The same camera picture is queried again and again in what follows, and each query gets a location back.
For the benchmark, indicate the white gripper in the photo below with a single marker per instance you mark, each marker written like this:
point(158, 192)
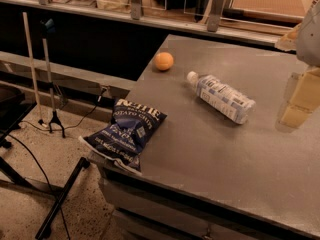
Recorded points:
point(310, 39)

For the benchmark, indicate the blue plastic bottle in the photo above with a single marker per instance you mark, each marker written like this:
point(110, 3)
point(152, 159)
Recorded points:
point(230, 102)

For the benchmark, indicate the grey work table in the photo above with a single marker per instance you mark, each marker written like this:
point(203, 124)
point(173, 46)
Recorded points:
point(206, 176)

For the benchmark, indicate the orange ball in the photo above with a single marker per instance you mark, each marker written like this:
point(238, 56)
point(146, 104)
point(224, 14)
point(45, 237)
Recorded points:
point(163, 61)

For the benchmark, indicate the blue potato chips bag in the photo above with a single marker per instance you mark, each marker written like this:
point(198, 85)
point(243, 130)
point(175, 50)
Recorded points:
point(124, 138)

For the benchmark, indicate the grabber tool on stand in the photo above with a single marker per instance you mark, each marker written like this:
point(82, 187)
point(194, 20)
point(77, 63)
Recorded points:
point(46, 28)

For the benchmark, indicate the white pole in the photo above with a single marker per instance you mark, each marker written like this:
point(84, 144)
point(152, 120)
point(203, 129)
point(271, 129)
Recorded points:
point(33, 72)

